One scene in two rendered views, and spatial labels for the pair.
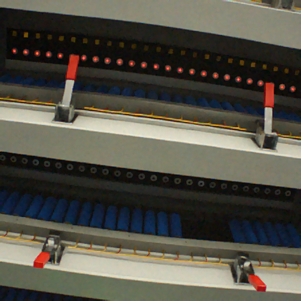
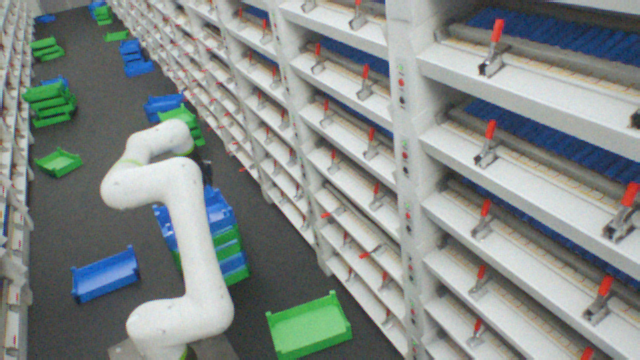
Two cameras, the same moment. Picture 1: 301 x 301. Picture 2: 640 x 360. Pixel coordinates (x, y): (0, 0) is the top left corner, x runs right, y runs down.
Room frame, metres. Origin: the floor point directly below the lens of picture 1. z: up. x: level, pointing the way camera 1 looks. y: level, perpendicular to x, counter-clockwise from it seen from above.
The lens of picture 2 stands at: (-0.06, -1.18, 1.56)
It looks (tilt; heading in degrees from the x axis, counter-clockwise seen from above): 33 degrees down; 70
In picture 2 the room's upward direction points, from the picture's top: 10 degrees counter-clockwise
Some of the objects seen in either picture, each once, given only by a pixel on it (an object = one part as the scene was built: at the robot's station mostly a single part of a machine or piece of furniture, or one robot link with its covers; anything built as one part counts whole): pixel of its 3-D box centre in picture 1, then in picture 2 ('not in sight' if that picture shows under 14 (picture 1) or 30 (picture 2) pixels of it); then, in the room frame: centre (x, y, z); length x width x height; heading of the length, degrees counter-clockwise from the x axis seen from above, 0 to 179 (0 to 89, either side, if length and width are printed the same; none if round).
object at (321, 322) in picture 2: not in sight; (308, 325); (0.24, 0.06, 0.04); 0.30 x 0.20 x 0.08; 172
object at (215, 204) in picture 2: not in sight; (195, 218); (-0.02, 0.60, 0.36); 0.30 x 0.20 x 0.08; 3
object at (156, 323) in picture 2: not in sight; (162, 333); (-0.23, -0.12, 0.50); 0.16 x 0.13 x 0.19; 169
